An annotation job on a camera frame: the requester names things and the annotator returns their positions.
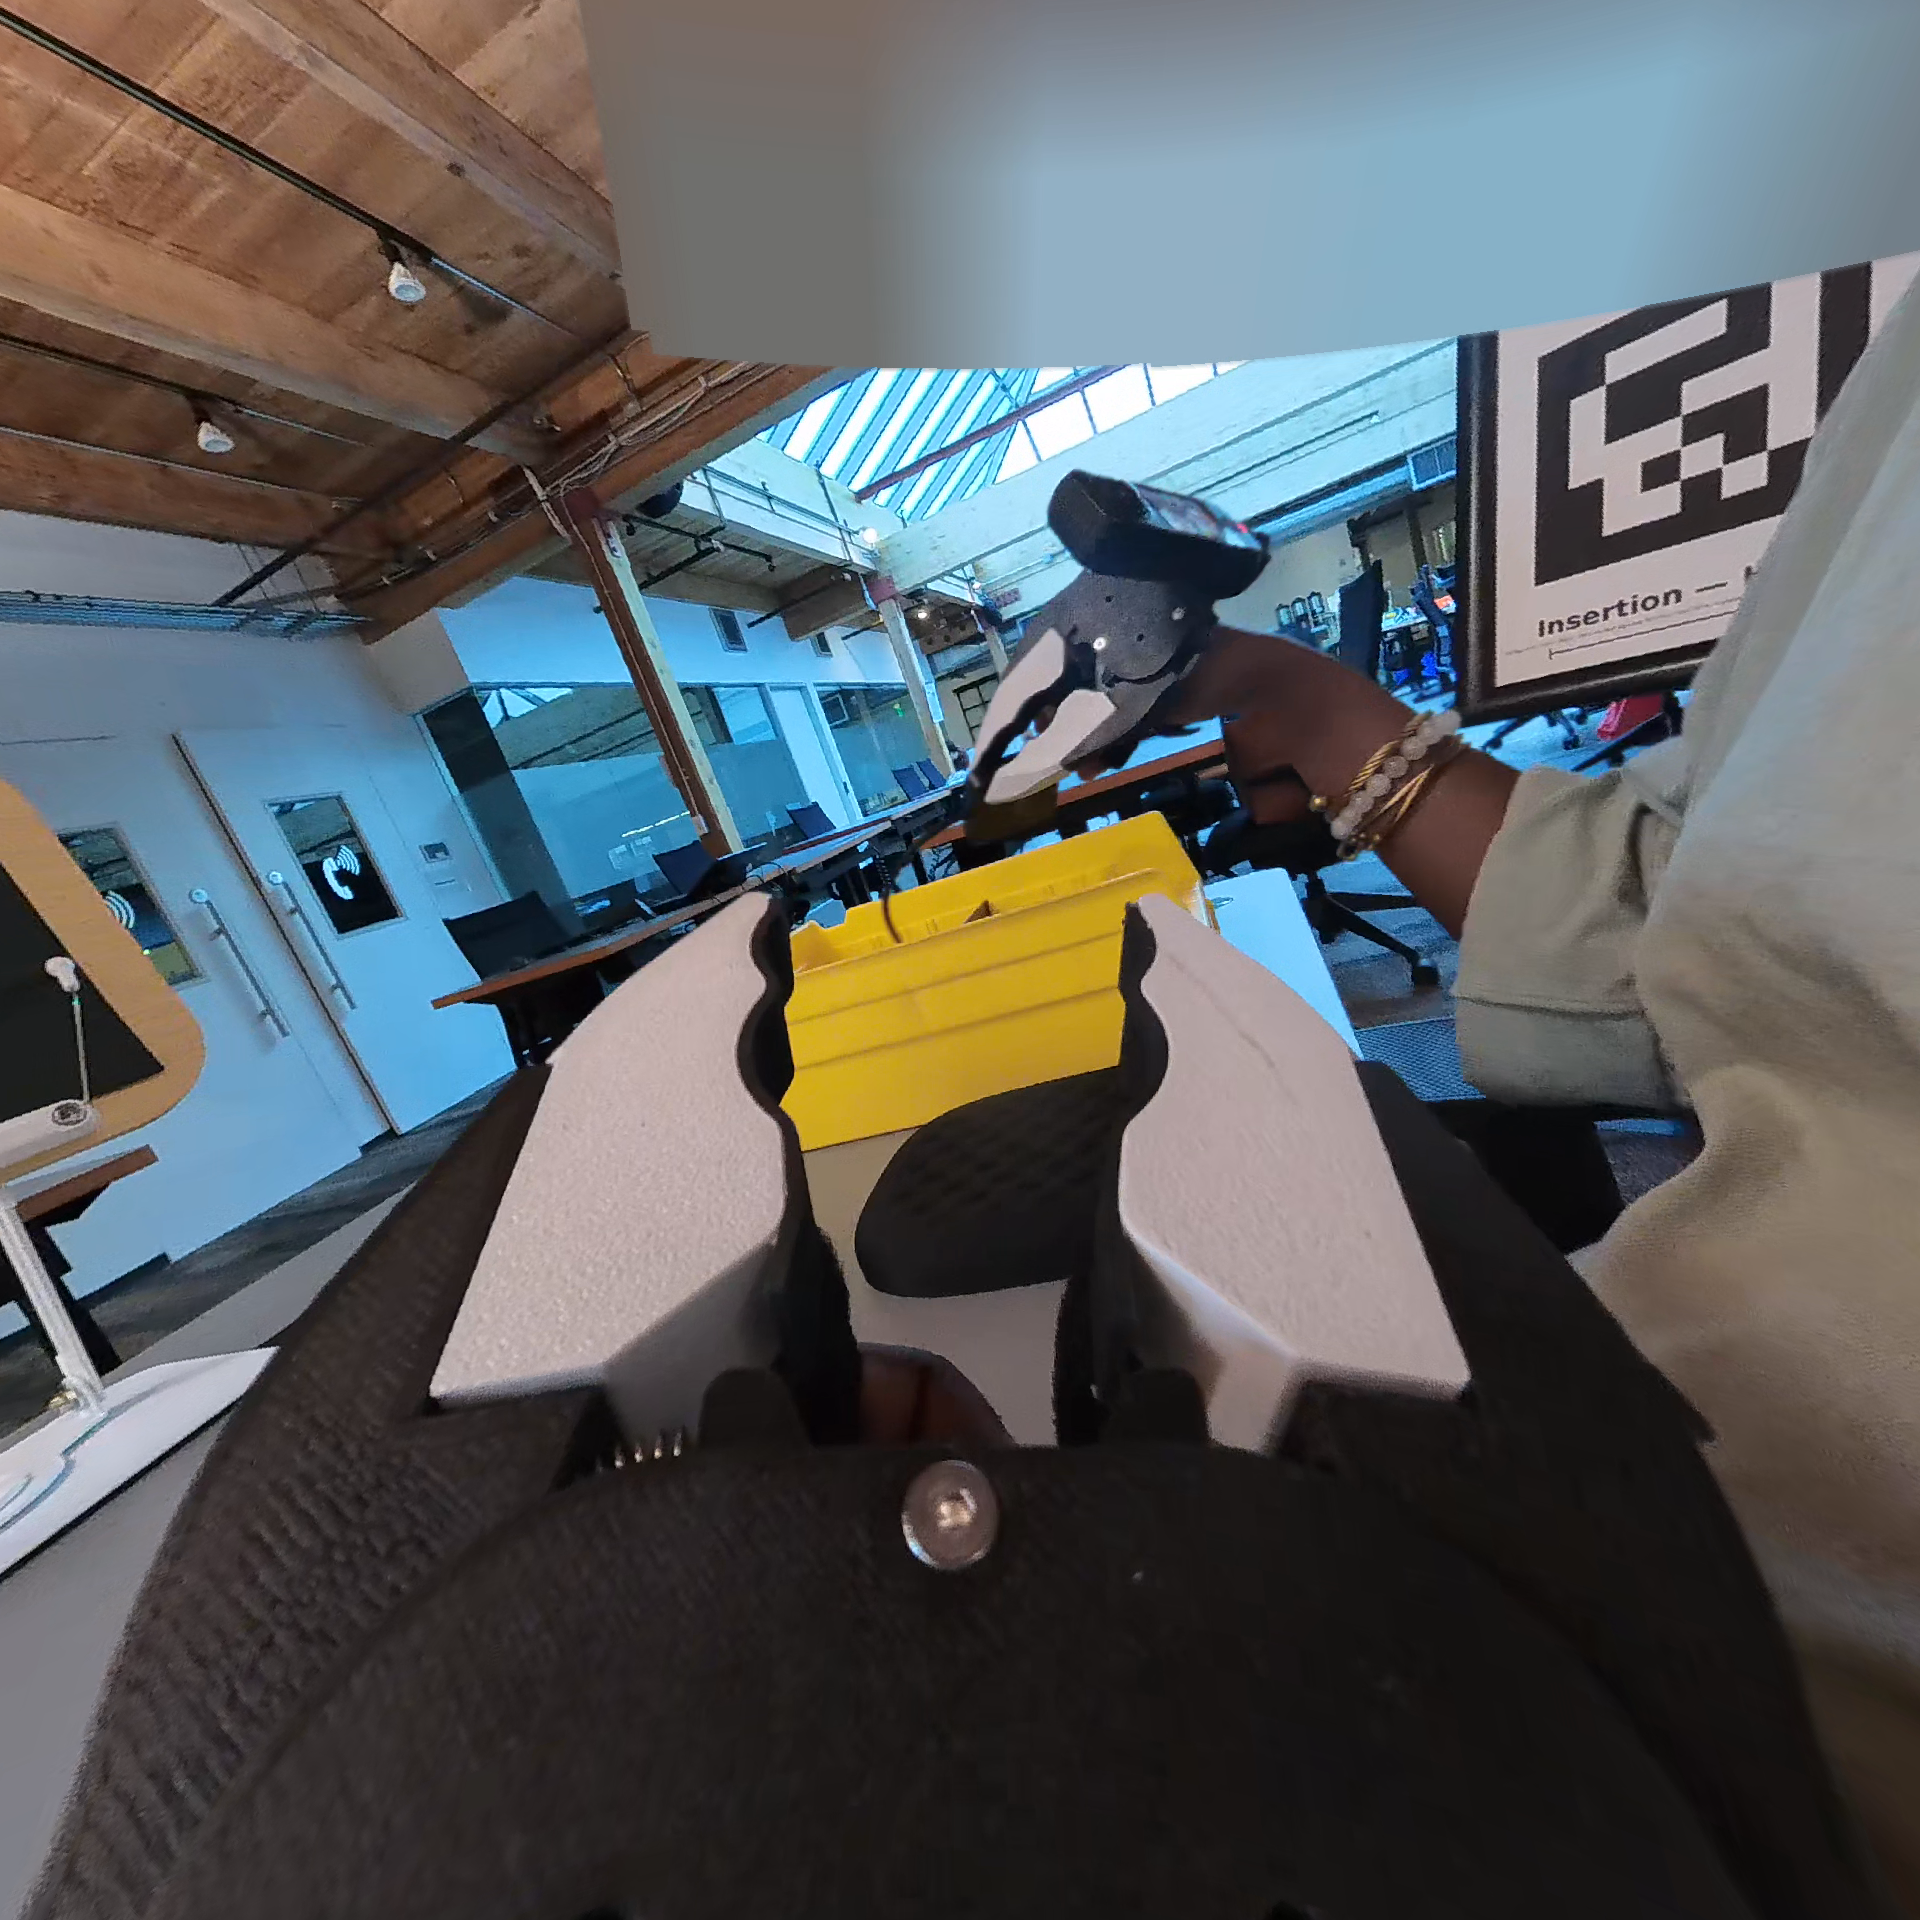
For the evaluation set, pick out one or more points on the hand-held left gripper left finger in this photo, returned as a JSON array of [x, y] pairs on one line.
[[629, 1185]]

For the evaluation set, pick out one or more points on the person's left hand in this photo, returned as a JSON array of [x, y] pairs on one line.
[[914, 1394]]

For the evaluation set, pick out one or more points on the black mesh cushion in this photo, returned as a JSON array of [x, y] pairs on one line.
[[975, 1185]]

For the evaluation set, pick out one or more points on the wooden office desk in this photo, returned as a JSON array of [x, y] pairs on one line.
[[523, 967], [1141, 769], [89, 1174]]

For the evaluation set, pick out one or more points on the black office chair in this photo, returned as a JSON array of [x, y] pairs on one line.
[[503, 932]]

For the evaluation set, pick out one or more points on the yellow plastic bin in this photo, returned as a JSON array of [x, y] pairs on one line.
[[944, 1037]]

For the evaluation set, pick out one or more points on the person's right forearm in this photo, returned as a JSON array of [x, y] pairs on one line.
[[1447, 840]]

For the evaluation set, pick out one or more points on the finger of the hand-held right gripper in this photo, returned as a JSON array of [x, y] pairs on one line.
[[1024, 693], [1059, 750]]

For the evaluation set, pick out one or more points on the ceiling track light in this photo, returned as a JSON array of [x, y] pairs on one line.
[[215, 434], [404, 278]]

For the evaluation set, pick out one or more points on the phone booth window sign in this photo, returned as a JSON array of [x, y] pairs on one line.
[[128, 909], [339, 885]]

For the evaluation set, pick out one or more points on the black board tan backing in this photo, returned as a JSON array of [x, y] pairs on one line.
[[59, 990]]

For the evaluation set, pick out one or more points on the person's right hand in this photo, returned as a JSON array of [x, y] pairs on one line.
[[1290, 720]]

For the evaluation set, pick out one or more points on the white board stand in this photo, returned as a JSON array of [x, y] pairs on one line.
[[135, 1424]]

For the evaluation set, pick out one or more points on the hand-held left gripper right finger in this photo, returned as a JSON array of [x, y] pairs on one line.
[[1275, 1201]]

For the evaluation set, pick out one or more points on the framed printed tag sign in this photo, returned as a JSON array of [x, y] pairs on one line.
[[1651, 452]]

